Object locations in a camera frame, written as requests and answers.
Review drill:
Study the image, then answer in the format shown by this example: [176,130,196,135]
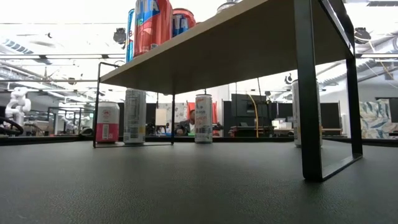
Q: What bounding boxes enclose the red Fanta can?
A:
[172,7,197,38]

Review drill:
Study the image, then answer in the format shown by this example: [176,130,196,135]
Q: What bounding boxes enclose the tall silver can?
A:
[291,80,323,147]

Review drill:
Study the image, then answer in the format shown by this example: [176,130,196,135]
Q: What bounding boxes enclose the black curved tube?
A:
[0,116,25,136]

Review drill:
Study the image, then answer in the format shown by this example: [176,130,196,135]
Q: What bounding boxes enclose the white Celsius can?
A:
[194,94,214,144]

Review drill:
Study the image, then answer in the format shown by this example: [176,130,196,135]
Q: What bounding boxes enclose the person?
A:
[175,108,196,137]

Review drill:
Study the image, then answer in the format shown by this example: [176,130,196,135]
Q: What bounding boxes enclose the silver blue slim can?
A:
[125,8,136,63]

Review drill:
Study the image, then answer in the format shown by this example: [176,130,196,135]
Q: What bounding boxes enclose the black monitor screen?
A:
[320,102,341,130]

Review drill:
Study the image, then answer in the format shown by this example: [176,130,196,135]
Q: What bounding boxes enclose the small white board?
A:
[155,108,168,127]

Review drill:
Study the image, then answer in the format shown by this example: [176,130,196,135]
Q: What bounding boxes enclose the wooden shelf with black frame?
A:
[93,0,364,182]

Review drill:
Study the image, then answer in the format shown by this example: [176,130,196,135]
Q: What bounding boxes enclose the black equipment cabinet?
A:
[230,93,271,138]

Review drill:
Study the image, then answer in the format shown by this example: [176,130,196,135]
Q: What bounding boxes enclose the leaf patterned panel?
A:
[167,102,188,135]
[359,98,398,140]

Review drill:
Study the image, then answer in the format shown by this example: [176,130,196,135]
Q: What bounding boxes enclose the red banner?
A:
[186,101,220,137]

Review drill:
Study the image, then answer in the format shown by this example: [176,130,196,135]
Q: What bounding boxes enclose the white boxes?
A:
[272,118,293,130]

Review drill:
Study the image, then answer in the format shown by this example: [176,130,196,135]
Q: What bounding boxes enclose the black overhead fixture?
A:
[113,27,127,50]
[354,27,373,44]

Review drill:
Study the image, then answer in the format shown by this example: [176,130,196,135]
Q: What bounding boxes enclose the white distant robot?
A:
[60,115,91,135]

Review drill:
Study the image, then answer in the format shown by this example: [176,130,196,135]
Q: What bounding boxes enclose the silver can with dark top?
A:
[123,88,147,146]

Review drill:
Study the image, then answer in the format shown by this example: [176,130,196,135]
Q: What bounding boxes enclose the yellow hanging cable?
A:
[248,94,259,138]

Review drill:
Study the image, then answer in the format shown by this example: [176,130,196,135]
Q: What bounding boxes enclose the red soda can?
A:
[133,0,174,58]

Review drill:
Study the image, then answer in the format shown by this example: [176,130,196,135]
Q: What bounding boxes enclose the black partition panel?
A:
[118,102,158,137]

